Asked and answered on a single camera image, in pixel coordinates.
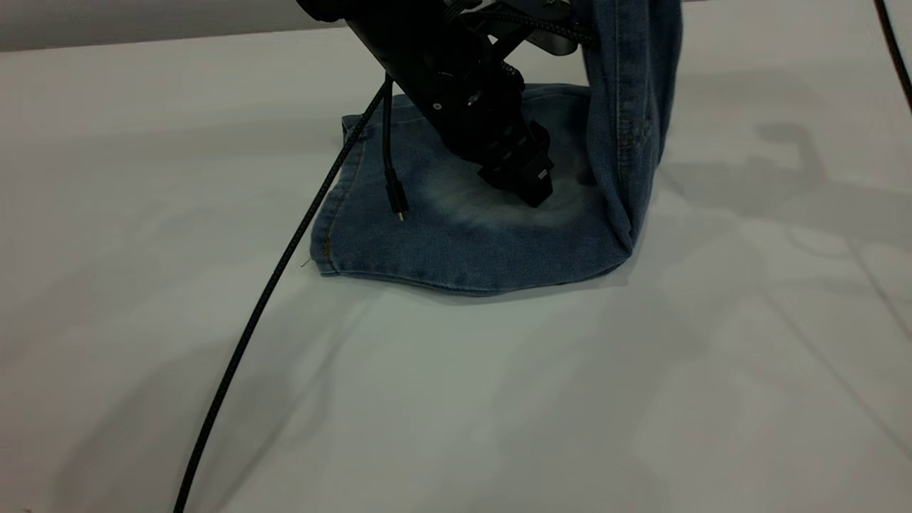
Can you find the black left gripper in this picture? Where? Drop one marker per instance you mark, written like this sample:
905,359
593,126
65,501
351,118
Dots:
477,100

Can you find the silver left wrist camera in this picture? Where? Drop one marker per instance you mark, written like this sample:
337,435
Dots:
552,44

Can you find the blue denim shorts with print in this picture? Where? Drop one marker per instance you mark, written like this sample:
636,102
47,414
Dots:
463,249

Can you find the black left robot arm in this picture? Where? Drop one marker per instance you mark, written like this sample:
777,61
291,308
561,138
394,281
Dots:
370,21

